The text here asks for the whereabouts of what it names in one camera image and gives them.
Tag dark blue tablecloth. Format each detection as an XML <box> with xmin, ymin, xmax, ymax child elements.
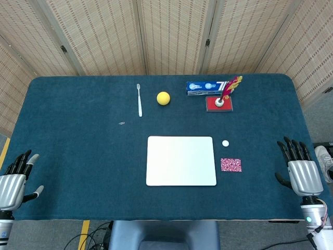
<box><xmin>7</xmin><ymin>73</ymin><xmax>329</xmax><ymax>222</ymax></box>

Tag white sneaker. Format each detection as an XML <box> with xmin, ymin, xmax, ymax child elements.
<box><xmin>314</xmin><ymin>145</ymin><xmax>333</xmax><ymax>183</ymax></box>

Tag white toothbrush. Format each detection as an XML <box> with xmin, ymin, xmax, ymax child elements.
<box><xmin>136</xmin><ymin>83</ymin><xmax>143</xmax><ymax>118</ymax></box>

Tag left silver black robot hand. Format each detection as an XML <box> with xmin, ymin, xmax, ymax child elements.
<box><xmin>0</xmin><ymin>149</ymin><xmax>44</xmax><ymax>211</ymax></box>

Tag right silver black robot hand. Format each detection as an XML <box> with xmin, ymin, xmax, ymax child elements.
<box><xmin>275</xmin><ymin>136</ymin><xmax>324</xmax><ymax>197</ymax></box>

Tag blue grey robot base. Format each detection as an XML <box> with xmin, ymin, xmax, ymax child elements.
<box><xmin>108</xmin><ymin>220</ymin><xmax>221</xmax><ymax>250</ymax></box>

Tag pink patterned card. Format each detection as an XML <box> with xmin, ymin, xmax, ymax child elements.
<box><xmin>220</xmin><ymin>158</ymin><xmax>242</xmax><ymax>172</ymax></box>

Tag blue toothpaste box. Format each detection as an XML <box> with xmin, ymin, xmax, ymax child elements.
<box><xmin>186</xmin><ymin>80</ymin><xmax>236</xmax><ymax>96</ymax></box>

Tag yellow floor tape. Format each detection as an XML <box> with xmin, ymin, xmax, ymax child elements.
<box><xmin>78</xmin><ymin>220</ymin><xmax>91</xmax><ymax>250</ymax></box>
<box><xmin>0</xmin><ymin>137</ymin><xmax>11</xmax><ymax>167</ymax></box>

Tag red yellow feather shuttlecock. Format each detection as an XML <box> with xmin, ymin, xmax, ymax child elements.
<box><xmin>214</xmin><ymin>76</ymin><xmax>244</xmax><ymax>108</ymax></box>

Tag woven bamboo folding screen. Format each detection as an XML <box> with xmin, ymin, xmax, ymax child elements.
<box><xmin>0</xmin><ymin>0</ymin><xmax>333</xmax><ymax>139</ymax></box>

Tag black floor cables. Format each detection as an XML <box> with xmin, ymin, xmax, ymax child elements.
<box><xmin>63</xmin><ymin>221</ymin><xmax>114</xmax><ymax>250</ymax></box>

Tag yellow ball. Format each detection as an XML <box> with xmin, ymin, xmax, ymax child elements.
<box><xmin>156</xmin><ymin>91</ymin><xmax>171</xmax><ymax>106</ymax></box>

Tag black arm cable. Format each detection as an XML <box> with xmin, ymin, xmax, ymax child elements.
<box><xmin>306</xmin><ymin>199</ymin><xmax>329</xmax><ymax>244</ymax></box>

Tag black metal frame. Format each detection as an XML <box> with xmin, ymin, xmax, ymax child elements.
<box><xmin>313</xmin><ymin>142</ymin><xmax>333</xmax><ymax>154</ymax></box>

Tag red flat box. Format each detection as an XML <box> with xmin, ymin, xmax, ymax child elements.
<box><xmin>205</xmin><ymin>95</ymin><xmax>234</xmax><ymax>113</ymax></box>

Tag white square board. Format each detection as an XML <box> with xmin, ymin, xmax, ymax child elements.
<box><xmin>146</xmin><ymin>135</ymin><xmax>217</xmax><ymax>187</ymax></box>

